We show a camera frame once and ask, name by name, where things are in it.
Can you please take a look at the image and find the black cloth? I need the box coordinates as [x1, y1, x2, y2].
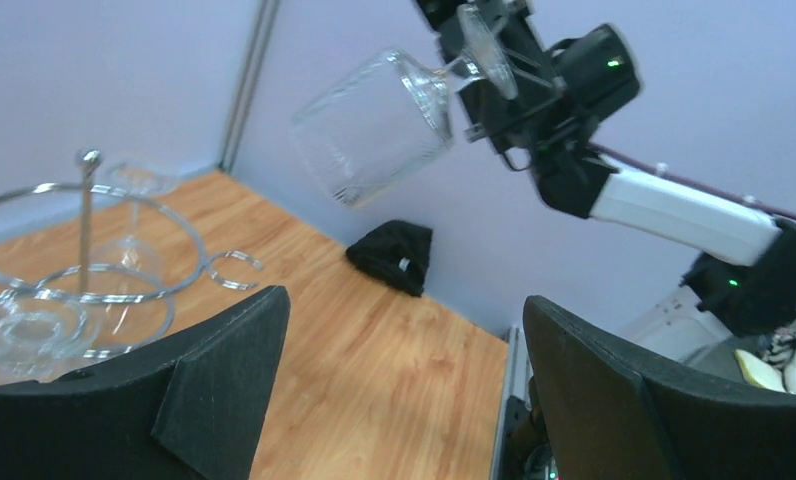
[345, 219, 433, 297]

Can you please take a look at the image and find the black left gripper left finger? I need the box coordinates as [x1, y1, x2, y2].
[0, 286, 291, 479]

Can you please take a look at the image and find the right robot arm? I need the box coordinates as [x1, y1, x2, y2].
[417, 1, 796, 336]

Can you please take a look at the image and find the chrome wine glass rack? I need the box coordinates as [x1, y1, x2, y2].
[0, 149, 264, 360]

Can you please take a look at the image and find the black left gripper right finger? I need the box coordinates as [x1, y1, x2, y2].
[523, 295, 796, 479]

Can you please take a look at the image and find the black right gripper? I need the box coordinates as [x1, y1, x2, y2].
[415, 1, 562, 172]

